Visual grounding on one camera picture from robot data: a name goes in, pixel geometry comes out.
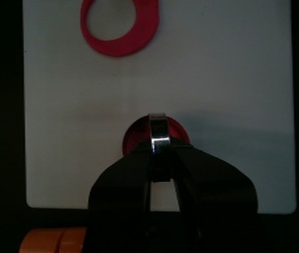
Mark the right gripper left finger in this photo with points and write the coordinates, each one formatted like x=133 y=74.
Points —
x=120 y=197

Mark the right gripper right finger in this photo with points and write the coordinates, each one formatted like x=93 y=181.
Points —
x=217 y=204

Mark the red dough disc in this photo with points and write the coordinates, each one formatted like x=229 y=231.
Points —
x=133 y=138

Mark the orange toy carrot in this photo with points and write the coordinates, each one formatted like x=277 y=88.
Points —
x=49 y=242

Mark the white cutting board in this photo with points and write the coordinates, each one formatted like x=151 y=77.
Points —
x=225 y=82

